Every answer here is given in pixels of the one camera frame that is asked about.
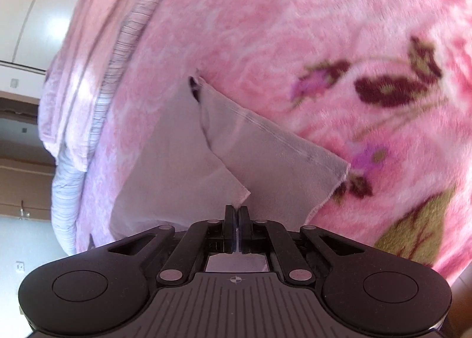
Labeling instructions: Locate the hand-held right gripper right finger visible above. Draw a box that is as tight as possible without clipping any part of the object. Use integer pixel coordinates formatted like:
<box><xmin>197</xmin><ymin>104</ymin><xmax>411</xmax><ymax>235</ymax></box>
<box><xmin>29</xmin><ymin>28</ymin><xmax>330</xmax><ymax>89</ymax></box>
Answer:
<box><xmin>238</xmin><ymin>206</ymin><xmax>364</xmax><ymax>285</ymax></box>

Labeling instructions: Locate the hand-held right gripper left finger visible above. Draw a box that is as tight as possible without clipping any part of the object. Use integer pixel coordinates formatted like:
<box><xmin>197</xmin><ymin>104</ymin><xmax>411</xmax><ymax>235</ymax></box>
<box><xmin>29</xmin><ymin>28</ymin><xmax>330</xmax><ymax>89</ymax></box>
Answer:
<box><xmin>107</xmin><ymin>205</ymin><xmax>237</xmax><ymax>286</ymax></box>

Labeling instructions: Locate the lilac garment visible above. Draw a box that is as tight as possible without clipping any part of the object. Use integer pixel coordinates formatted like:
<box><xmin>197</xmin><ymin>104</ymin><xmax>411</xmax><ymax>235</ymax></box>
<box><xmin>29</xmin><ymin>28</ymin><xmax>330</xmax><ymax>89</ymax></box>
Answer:
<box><xmin>110</xmin><ymin>69</ymin><xmax>351</xmax><ymax>274</ymax></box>

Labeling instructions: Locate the wooden door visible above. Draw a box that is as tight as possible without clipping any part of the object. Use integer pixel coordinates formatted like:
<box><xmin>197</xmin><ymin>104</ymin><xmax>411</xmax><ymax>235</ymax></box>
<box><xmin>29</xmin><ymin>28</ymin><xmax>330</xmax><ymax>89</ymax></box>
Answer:
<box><xmin>0</xmin><ymin>155</ymin><xmax>58</xmax><ymax>218</ymax></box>

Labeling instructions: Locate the pink floral blanket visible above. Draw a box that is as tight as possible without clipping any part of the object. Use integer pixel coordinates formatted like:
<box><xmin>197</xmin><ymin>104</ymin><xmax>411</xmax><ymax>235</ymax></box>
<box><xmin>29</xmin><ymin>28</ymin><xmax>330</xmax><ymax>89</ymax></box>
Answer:
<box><xmin>76</xmin><ymin>0</ymin><xmax>472</xmax><ymax>287</ymax></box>

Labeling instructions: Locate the pink pillow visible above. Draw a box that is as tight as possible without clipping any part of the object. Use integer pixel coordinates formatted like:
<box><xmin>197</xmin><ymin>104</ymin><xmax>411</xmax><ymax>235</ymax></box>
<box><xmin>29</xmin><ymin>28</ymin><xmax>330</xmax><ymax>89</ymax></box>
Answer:
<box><xmin>38</xmin><ymin>0</ymin><xmax>155</xmax><ymax>173</ymax></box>

